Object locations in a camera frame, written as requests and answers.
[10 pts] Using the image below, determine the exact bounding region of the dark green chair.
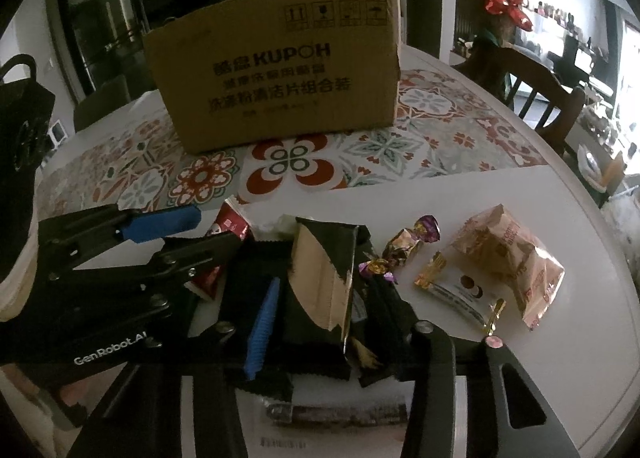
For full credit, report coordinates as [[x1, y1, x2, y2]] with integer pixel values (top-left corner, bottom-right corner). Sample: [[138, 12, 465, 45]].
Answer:
[[72, 90, 166, 135]]

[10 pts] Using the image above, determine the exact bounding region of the dark glass sliding door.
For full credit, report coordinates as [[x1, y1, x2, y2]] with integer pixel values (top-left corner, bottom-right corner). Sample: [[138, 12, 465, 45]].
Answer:
[[45, 0, 253, 103]]

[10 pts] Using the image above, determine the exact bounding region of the green cloth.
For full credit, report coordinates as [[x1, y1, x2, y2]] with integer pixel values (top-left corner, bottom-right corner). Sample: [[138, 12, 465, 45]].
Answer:
[[475, 32, 512, 93]]

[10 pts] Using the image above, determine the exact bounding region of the red snack packet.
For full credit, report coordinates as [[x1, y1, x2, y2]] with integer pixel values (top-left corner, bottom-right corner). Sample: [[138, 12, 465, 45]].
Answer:
[[192, 198, 253, 301]]

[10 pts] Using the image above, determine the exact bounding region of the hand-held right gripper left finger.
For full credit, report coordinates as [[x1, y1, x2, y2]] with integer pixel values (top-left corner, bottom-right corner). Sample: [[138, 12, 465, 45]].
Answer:
[[67, 278, 282, 458]]

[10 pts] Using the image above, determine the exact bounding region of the brown cardboard box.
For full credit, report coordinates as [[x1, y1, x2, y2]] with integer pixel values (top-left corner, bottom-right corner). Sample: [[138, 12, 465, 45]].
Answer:
[[142, 0, 403, 155]]

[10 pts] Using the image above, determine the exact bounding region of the purple gold wrapped candy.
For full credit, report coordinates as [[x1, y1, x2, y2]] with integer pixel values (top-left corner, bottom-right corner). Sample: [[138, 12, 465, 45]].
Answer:
[[359, 258, 399, 285], [385, 215, 443, 263]]

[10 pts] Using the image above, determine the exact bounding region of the dark wooden chair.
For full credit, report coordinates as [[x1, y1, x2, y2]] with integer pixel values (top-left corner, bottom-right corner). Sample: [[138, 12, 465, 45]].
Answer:
[[452, 45, 587, 159]]

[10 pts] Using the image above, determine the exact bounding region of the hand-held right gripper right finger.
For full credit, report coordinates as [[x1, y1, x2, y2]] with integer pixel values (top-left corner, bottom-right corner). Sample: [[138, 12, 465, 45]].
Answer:
[[370, 283, 581, 458]]

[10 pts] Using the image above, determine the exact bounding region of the small black gold snack packet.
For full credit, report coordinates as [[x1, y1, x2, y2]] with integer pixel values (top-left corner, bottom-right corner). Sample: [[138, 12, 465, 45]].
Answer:
[[349, 335, 401, 387]]

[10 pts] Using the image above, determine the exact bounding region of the white paper sheet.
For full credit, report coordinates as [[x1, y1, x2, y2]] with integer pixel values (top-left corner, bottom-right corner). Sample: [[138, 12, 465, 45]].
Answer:
[[235, 390, 416, 458]]

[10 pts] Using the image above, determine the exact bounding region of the red bow balloon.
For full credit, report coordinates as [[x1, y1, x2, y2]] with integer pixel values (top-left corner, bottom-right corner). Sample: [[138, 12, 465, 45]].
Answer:
[[482, 0, 537, 32]]

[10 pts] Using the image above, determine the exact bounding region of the patterned table mat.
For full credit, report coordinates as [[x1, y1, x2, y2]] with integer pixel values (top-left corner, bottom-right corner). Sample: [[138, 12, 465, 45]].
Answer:
[[37, 55, 551, 223]]

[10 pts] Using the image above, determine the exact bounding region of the gold white snack packet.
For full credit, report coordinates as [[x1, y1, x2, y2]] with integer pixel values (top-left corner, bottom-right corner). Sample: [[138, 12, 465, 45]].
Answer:
[[414, 253, 507, 335]]

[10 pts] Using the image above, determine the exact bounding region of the person's left hand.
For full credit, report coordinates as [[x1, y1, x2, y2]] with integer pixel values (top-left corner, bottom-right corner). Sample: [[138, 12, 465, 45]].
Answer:
[[54, 380, 92, 408]]

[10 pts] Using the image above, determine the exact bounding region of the dark snack bar packet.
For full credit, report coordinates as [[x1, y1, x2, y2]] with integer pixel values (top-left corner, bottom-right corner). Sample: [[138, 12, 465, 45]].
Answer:
[[265, 400, 408, 428]]

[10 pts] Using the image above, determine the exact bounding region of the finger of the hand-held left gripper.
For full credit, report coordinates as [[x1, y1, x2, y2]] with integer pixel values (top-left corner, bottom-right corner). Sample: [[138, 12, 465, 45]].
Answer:
[[47, 232, 241, 311], [37, 204, 202, 283]]

